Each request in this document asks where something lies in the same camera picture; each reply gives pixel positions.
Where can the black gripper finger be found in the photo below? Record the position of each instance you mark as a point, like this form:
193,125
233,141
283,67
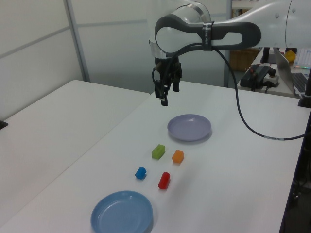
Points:
176,85
164,99

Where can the blue block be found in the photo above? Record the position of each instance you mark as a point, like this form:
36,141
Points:
140,173

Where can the black monitor with stand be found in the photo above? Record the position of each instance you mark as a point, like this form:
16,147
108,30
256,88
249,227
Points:
266,54

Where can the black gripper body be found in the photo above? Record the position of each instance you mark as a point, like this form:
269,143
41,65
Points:
173,68

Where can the red cylinder block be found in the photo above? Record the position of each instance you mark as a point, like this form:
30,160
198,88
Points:
164,180

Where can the grey emergency stop button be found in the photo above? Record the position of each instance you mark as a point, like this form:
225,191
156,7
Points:
272,80

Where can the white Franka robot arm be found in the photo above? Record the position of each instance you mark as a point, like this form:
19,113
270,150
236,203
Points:
267,19

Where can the black power box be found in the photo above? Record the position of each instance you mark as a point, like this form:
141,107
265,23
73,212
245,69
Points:
252,77

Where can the green block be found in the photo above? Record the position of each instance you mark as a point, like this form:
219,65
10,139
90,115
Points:
158,151

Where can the silver laptop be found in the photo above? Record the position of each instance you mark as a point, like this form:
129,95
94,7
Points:
283,70

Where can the cardboard box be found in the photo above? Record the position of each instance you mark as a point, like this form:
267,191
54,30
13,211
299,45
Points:
243,60

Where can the yellow round object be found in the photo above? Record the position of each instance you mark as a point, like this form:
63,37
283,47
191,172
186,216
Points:
290,57

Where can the purple plate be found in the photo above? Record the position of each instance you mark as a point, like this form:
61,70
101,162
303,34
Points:
189,127

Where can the blue plate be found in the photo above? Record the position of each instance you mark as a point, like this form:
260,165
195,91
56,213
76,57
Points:
121,213

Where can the orange block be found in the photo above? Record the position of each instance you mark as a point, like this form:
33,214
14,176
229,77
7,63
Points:
177,157

